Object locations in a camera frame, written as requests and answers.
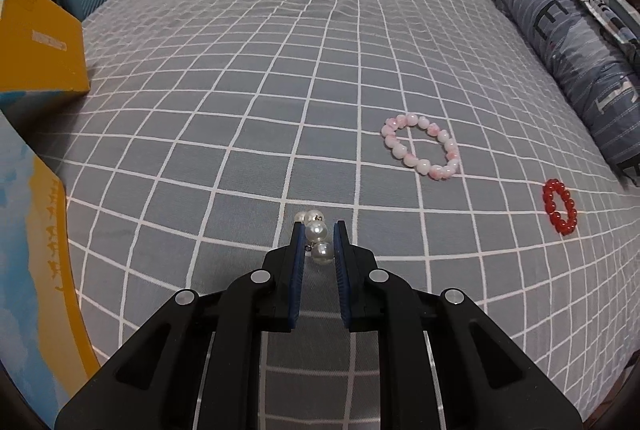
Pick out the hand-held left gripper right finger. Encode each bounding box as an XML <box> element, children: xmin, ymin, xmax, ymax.
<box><xmin>332</xmin><ymin>220</ymin><xmax>584</xmax><ymax>430</ymax></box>

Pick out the blue and yellow cardboard box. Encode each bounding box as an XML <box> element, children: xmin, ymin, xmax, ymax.
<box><xmin>0</xmin><ymin>0</ymin><xmax>104</xmax><ymax>430</ymax></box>

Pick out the pink bead bracelet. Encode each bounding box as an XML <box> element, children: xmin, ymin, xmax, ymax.
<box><xmin>381</xmin><ymin>113</ymin><xmax>461</xmax><ymax>181</ymax></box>

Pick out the red bead bracelet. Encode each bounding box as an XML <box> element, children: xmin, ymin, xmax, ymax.
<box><xmin>542</xmin><ymin>178</ymin><xmax>579</xmax><ymax>237</ymax></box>

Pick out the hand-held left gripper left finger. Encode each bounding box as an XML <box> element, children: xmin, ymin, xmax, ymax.
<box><xmin>54</xmin><ymin>221</ymin><xmax>307</xmax><ymax>430</ymax></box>

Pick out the white pearl bracelet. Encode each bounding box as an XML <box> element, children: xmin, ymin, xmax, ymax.
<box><xmin>292</xmin><ymin>209</ymin><xmax>335</xmax><ymax>267</ymax></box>

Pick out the folded blue-grey striped quilt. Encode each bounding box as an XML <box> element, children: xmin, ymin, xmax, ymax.
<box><xmin>482</xmin><ymin>0</ymin><xmax>640</xmax><ymax>189</ymax></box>

